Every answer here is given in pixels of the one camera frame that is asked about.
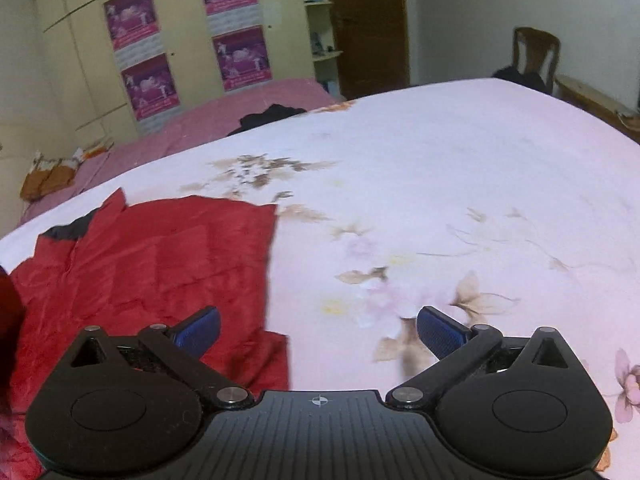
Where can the brown wooden chair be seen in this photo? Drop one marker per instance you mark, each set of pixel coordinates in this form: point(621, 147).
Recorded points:
point(536, 52)

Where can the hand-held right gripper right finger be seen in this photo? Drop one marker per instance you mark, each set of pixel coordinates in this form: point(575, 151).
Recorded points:
point(440, 332)

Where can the cream yellow wardrobe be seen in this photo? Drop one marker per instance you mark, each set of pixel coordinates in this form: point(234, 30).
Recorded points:
point(85, 60)

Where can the red jacket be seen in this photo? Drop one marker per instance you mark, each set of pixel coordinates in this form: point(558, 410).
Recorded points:
point(150, 270)

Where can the black cloth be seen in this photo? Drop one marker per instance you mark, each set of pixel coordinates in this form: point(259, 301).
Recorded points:
point(265, 117)

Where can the cream open shelf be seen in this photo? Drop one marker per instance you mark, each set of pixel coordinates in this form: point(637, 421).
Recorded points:
point(322, 55)

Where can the floral white bedsheet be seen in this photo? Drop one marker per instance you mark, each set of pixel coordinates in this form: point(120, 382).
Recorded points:
point(425, 160)

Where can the dark cloth on chair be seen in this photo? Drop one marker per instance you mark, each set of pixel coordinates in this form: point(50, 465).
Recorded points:
point(525, 80)

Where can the brown wooden door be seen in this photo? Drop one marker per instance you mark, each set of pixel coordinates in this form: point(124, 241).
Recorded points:
point(370, 25)

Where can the pink bed blanket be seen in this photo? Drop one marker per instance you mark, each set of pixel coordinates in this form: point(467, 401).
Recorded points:
point(200, 120)

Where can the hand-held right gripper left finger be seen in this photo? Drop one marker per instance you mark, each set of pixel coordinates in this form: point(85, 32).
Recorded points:
point(197, 332)

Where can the light wooden bench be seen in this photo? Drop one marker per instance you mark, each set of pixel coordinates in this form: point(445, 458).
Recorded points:
point(590, 95)

